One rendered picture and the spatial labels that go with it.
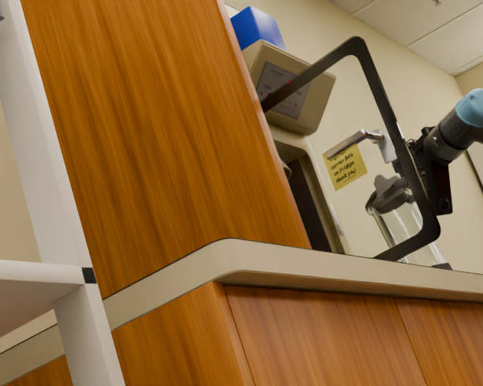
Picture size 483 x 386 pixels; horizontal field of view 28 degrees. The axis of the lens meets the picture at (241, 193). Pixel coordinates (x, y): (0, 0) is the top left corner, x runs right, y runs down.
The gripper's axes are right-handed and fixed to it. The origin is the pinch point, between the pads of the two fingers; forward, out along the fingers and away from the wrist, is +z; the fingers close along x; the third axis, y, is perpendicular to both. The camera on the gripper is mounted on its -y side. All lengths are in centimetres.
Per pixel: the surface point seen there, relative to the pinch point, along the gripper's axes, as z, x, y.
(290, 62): -12.9, 21.0, 29.2
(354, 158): -27.2, 28.3, -2.4
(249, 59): -16.0, 32.8, 28.1
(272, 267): -60, 74, -33
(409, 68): 156, -185, 145
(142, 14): -8, 47, 46
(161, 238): 6, 53, 2
